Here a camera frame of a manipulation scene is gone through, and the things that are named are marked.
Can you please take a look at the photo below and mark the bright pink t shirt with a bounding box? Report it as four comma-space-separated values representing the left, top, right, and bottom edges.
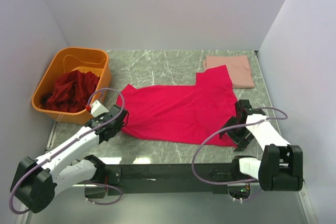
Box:
117, 66, 237, 144

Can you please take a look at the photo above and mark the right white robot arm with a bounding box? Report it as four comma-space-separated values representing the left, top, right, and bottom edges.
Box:
219, 100, 303, 191

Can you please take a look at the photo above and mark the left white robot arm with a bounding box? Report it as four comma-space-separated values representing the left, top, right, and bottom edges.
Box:
9, 104, 128, 215

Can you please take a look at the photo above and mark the dark red t shirt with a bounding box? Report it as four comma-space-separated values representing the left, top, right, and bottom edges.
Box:
40, 70, 100, 113

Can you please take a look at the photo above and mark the black base beam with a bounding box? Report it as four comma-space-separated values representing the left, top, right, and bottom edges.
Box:
90, 163, 251, 194

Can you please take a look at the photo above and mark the orange plastic basket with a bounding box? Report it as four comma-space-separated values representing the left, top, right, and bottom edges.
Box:
31, 47, 111, 125

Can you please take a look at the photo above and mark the folded light pink t shirt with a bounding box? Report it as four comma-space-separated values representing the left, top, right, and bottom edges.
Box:
203, 55, 255, 89

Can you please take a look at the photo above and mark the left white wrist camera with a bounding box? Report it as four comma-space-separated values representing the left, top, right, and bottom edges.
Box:
86, 100, 109, 118

